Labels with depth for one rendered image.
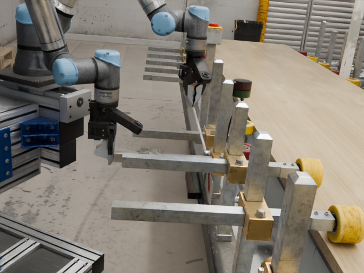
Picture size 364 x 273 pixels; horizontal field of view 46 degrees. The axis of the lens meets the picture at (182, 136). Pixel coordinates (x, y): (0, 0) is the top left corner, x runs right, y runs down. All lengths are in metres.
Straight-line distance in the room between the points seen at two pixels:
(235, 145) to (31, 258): 1.18
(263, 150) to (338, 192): 0.39
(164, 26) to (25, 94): 0.55
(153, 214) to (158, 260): 1.47
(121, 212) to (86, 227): 1.71
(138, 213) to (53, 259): 1.16
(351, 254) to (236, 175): 0.33
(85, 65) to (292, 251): 0.79
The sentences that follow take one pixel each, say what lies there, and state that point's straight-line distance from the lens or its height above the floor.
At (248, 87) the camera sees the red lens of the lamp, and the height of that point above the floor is 1.10.
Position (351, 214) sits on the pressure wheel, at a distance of 0.97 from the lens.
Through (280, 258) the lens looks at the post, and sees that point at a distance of 0.71.
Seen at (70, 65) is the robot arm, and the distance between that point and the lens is 1.23.
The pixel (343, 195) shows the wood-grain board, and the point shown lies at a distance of 1.22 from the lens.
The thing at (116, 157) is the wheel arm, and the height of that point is 0.85.
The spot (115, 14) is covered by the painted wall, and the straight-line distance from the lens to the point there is 9.06.
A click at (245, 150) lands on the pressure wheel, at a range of 1.37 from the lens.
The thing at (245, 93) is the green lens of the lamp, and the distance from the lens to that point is 1.36.
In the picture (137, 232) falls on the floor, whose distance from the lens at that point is 2.55.
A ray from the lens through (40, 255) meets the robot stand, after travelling 2.04.
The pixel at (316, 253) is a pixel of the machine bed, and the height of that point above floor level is 0.79.
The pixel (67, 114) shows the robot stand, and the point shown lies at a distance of 1.50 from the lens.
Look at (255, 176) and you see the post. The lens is 0.91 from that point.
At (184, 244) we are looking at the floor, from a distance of 2.49.
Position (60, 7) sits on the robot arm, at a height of 1.26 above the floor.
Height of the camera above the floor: 1.41
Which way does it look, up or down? 20 degrees down
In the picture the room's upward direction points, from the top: 5 degrees clockwise
